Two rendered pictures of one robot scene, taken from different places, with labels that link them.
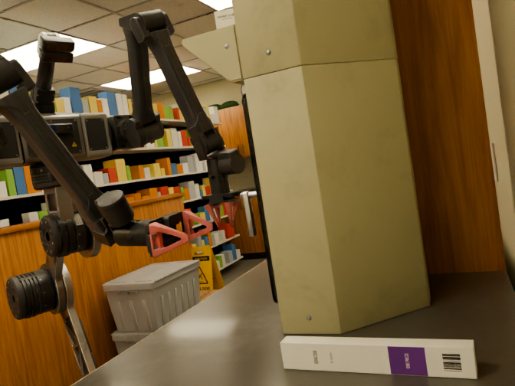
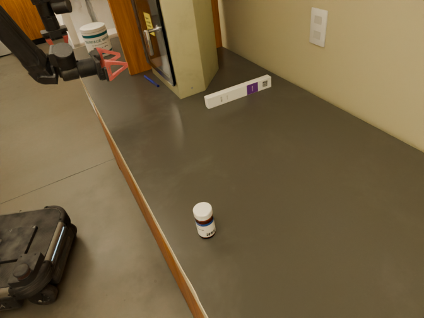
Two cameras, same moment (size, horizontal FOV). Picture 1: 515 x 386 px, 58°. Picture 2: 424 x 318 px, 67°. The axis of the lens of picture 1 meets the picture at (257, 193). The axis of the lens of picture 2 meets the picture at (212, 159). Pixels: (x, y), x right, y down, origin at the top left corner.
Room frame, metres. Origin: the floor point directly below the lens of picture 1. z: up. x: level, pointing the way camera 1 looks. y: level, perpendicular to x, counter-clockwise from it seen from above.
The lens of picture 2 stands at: (0.01, 0.75, 1.53)
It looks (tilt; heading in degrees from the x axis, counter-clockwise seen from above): 39 degrees down; 314
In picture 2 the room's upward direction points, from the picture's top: 9 degrees counter-clockwise
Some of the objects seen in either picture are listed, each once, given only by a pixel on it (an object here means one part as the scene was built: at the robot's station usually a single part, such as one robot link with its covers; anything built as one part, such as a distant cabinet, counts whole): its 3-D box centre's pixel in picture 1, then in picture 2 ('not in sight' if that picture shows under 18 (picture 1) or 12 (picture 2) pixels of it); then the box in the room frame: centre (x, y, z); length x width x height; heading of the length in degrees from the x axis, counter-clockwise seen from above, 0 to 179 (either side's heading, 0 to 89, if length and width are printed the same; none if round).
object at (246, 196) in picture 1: (256, 211); (153, 40); (0.91, 0.01, 1.17); 0.05 x 0.03 x 0.10; 66
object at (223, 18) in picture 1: (230, 27); not in sight; (0.97, 0.00, 1.54); 0.05 x 0.05 x 0.06; 84
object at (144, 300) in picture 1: (157, 294); not in sight; (3.18, 0.79, 0.49); 0.60 x 0.42 x 0.33; 156
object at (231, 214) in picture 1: (226, 210); (60, 41); (1.39, 0.10, 1.14); 0.07 x 0.07 x 0.09; 66
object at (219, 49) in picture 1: (247, 70); not in sight; (1.01, -0.02, 1.46); 0.32 x 0.12 x 0.10; 156
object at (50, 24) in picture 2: (220, 187); (51, 24); (1.39, 0.11, 1.21); 0.10 x 0.07 x 0.07; 66
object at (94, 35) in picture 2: not in sight; (96, 40); (1.61, -0.20, 1.02); 0.13 x 0.13 x 0.15
